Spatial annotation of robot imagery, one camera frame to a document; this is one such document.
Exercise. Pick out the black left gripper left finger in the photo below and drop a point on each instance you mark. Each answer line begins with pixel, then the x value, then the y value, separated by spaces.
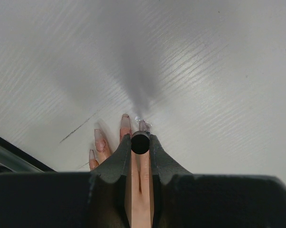
pixel 108 187

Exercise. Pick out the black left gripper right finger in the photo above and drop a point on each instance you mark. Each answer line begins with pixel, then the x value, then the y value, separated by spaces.
pixel 165 173

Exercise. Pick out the black nail polish brush cap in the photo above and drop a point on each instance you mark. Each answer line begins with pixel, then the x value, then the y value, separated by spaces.
pixel 140 142

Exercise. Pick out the person's bare hand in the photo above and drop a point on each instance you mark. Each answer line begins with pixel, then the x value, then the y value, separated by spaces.
pixel 140 200

